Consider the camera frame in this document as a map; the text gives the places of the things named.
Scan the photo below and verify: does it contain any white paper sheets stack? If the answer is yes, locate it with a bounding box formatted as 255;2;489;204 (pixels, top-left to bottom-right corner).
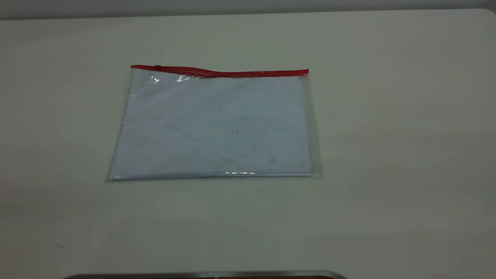
110;74;313;181

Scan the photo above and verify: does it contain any clear plastic red-zipper bag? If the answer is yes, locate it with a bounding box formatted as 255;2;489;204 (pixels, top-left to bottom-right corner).
108;64;322;183

